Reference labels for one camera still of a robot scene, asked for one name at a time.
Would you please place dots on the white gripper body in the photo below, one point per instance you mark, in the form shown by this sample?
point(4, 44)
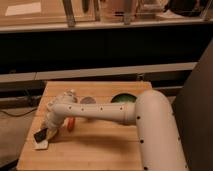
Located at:
point(53, 122)

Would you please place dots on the black eraser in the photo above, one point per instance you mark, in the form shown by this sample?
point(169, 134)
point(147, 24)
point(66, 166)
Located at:
point(40, 135)

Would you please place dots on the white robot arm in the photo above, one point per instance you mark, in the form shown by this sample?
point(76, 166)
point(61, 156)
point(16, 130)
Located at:
point(160, 143)

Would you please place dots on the orange red toy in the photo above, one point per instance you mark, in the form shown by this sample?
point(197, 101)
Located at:
point(70, 124)

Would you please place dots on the green bowl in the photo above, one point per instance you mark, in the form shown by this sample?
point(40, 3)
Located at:
point(124, 97)

